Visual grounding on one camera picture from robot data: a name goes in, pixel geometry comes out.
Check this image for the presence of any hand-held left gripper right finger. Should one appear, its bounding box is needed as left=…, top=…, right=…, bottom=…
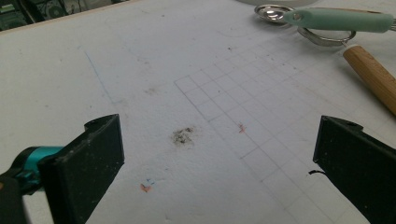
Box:
left=312, top=115, right=396, bottom=224

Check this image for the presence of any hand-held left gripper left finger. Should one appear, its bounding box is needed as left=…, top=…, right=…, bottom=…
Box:
left=36, top=114, right=125, bottom=224

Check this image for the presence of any mesh strainer with wooden handle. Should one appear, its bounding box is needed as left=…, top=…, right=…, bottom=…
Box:
left=296, top=26, right=396, bottom=117

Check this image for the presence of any whisk with mint green handle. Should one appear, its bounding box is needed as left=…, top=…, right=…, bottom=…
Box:
left=282, top=7, right=396, bottom=34

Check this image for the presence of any metal ladle with wooden handle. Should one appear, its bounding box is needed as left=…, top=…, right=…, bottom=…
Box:
left=254, top=4, right=385, bottom=24

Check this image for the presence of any white foam board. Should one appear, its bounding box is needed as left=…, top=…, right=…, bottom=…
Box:
left=0, top=0, right=396, bottom=224

